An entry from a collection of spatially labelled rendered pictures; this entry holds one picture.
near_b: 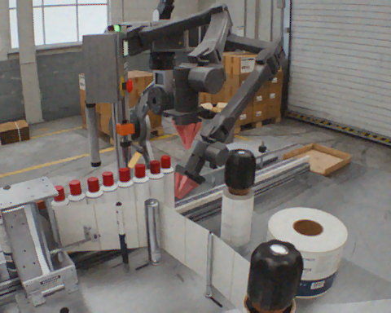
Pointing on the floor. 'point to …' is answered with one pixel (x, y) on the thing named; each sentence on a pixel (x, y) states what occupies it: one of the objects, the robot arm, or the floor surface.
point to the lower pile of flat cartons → (8, 133)
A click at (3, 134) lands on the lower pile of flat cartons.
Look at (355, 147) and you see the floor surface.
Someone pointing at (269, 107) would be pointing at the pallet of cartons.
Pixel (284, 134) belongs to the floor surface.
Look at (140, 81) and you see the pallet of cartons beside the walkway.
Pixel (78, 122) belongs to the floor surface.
